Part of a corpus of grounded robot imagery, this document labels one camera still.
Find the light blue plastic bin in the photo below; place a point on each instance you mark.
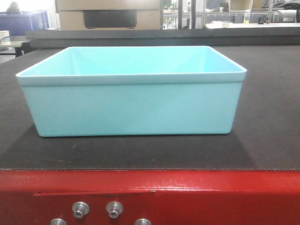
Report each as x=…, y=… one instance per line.
x=135, y=90

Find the dark grey conveyor belt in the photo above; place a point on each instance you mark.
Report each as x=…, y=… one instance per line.
x=265, y=134

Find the silver bolt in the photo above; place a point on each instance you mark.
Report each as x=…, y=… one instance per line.
x=58, y=221
x=142, y=221
x=114, y=209
x=80, y=209

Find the white background table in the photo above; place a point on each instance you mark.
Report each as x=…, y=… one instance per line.
x=229, y=25

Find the beige cardboard box machine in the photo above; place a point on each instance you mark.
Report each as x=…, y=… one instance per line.
x=109, y=14

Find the yellow bottle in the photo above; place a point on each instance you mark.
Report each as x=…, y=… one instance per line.
x=246, y=17

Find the blue crate background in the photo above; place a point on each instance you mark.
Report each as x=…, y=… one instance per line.
x=18, y=25

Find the red conveyor end frame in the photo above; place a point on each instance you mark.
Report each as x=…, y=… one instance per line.
x=162, y=197

